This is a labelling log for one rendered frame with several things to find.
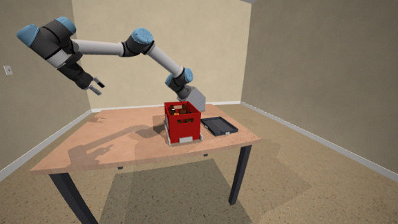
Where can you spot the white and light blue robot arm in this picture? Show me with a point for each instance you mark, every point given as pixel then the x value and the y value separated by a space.
pixel 47 40

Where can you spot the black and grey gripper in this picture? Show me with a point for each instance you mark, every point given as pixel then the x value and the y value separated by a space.
pixel 67 65

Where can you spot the red crate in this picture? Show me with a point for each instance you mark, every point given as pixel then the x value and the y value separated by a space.
pixel 183 130

